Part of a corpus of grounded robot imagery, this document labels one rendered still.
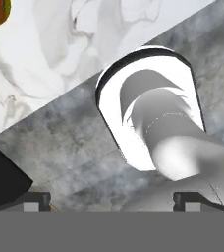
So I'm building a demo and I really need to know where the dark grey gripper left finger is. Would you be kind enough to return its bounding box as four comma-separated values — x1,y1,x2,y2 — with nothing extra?
0,191,52,213

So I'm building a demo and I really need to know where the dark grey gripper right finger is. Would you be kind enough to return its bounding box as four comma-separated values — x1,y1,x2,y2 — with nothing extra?
172,191,224,213

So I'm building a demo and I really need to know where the black block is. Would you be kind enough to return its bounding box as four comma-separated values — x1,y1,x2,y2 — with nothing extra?
0,141,34,211

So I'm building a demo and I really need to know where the white round thing black rim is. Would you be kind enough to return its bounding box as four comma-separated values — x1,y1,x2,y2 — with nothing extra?
94,44,224,212

